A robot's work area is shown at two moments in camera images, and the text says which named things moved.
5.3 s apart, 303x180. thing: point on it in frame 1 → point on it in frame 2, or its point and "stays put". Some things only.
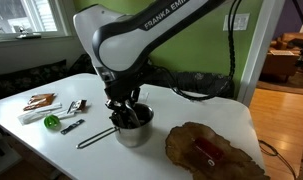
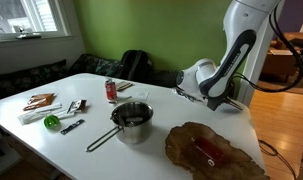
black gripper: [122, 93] → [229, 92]
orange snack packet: [39, 101] stays put
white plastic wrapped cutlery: [42, 113] stays put
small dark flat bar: [72, 126] stays put
